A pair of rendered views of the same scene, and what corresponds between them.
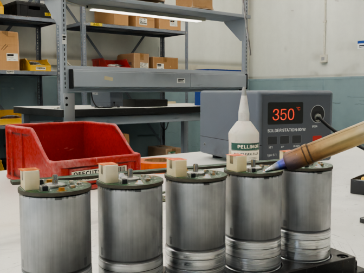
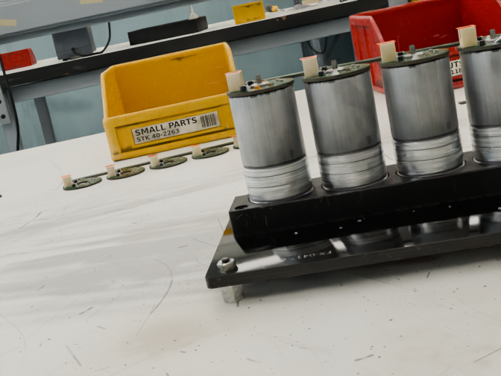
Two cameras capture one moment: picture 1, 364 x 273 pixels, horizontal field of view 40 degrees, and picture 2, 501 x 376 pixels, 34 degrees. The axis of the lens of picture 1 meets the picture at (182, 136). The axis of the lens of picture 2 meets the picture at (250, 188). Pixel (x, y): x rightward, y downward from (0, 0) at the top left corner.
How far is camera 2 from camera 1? 0.14 m
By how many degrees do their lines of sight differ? 36
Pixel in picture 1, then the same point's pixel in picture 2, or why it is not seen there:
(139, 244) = (342, 135)
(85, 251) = (289, 144)
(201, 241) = (416, 130)
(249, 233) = (484, 118)
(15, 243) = not seen: hidden behind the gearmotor
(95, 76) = not seen: outside the picture
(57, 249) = (260, 143)
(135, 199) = (329, 90)
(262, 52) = not seen: outside the picture
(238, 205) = (469, 86)
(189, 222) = (400, 110)
